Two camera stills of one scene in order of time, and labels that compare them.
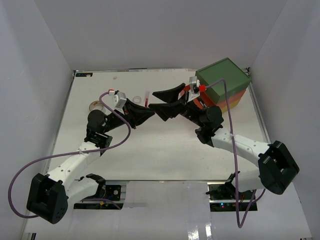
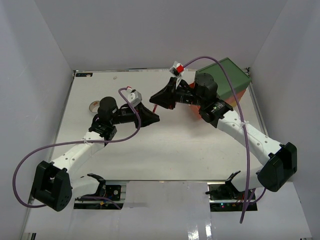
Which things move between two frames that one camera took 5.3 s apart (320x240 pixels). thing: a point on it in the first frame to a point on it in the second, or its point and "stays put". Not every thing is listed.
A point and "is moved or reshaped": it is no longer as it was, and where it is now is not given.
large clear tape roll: x=96 y=105 stays put
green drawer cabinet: x=236 y=80 stays put
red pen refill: x=147 y=98 is moved or reshaped
